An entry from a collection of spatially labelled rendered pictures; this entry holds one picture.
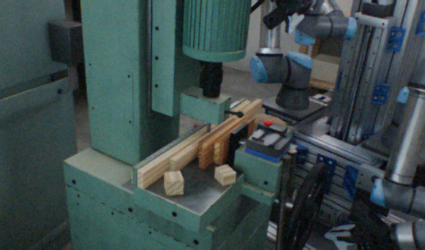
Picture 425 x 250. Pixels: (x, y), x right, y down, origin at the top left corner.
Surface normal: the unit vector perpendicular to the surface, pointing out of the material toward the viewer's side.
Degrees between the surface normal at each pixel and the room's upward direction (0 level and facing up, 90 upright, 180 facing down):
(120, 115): 90
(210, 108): 90
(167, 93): 90
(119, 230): 90
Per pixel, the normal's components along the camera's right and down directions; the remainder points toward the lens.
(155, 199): -0.51, 0.35
